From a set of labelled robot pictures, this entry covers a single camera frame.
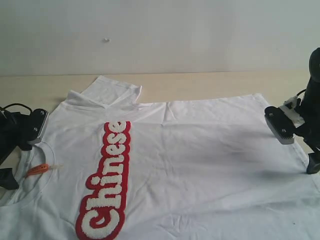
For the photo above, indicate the orange clothing tag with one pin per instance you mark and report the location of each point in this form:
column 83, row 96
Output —
column 42, row 168

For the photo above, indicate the white t-shirt red lettering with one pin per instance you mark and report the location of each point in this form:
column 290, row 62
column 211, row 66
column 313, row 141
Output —
column 180, row 170

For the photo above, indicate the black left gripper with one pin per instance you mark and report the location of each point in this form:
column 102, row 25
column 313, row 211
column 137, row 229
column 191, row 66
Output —
column 11, row 136

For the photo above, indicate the wrist camera black silver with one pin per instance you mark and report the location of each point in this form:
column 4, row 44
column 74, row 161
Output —
column 35, row 126
column 280, row 125

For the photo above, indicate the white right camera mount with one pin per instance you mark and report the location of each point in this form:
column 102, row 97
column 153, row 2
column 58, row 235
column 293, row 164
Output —
column 289, row 109

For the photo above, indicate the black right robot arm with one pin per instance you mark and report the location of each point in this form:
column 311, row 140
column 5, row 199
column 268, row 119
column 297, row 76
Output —
column 312, row 91

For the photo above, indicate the right wrist camera black silver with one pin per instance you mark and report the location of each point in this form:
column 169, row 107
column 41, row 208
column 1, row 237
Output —
column 280, row 125

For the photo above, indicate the left wrist camera black silver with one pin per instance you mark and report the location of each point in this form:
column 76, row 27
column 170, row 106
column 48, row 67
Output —
column 35, row 126

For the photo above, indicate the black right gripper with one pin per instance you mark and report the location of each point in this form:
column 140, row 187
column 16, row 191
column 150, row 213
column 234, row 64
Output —
column 310, row 131

